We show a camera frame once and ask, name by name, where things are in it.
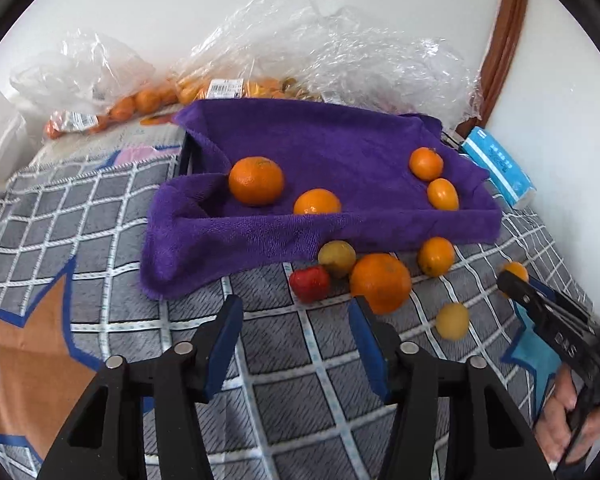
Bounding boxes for pale yellow round fruit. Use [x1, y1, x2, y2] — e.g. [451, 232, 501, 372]
[434, 302, 469, 341]

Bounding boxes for small orange fruit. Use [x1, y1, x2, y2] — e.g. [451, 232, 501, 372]
[417, 236, 455, 278]

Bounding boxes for large orange mandarin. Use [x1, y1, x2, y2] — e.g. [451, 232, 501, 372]
[349, 252, 412, 315]
[228, 156, 285, 207]

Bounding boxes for oval orange kumquat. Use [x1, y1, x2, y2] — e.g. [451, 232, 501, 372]
[426, 178, 460, 211]

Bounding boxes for small red tomato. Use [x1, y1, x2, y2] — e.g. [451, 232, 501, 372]
[289, 266, 332, 304]

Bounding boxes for yellow-green round fruit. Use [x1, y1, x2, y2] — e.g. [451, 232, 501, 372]
[317, 240, 356, 278]

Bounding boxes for small orange tangerine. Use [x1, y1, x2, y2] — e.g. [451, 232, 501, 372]
[408, 146, 444, 182]

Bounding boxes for small orange with stem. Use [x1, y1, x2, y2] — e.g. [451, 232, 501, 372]
[294, 188, 342, 214]

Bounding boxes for person's right hand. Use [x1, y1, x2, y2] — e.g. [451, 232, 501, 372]
[534, 364, 600, 465]

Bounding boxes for blue tissue pack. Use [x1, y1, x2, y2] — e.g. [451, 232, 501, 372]
[460, 127, 535, 210]

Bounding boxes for grey checked table cloth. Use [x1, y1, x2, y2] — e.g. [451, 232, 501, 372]
[0, 155, 593, 479]

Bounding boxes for purple towel lined tray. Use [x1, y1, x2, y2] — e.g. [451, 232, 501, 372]
[140, 99, 502, 299]

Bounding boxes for white plastic shopping bag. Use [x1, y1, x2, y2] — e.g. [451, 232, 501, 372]
[0, 92, 47, 190]

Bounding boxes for clear bag of tangerines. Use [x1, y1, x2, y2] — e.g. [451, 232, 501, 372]
[9, 29, 178, 140]

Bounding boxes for large crumpled clear bag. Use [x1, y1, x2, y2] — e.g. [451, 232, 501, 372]
[218, 0, 481, 129]

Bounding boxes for clear bag of kumquats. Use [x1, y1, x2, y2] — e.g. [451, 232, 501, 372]
[170, 24, 323, 105]

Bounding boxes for brown wooden door frame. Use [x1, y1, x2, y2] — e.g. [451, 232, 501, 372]
[456, 0, 529, 138]

